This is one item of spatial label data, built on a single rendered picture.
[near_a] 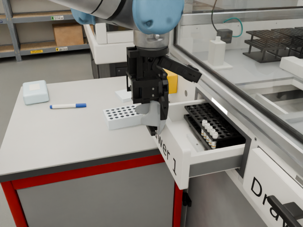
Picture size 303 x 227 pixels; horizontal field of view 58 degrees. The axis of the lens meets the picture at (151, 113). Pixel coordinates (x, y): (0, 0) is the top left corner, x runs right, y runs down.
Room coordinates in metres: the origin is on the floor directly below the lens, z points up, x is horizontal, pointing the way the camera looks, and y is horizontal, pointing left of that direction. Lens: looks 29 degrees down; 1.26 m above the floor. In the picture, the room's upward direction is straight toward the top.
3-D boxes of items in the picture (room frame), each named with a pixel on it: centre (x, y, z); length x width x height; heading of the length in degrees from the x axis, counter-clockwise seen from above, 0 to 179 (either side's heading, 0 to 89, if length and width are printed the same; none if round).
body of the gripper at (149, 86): (0.57, 0.01, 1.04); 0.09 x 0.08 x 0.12; 106
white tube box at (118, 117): (0.84, 0.10, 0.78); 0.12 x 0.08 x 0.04; 111
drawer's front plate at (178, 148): (0.58, -0.03, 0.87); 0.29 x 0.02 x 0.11; 16
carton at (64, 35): (4.26, 1.29, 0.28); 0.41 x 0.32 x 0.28; 112
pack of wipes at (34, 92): (1.04, 0.49, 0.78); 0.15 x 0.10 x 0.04; 23
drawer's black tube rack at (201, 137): (0.63, -0.23, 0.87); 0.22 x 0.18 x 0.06; 106
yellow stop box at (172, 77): (0.93, -0.06, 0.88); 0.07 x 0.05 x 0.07; 16
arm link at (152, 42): (0.57, 0.00, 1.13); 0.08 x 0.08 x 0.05
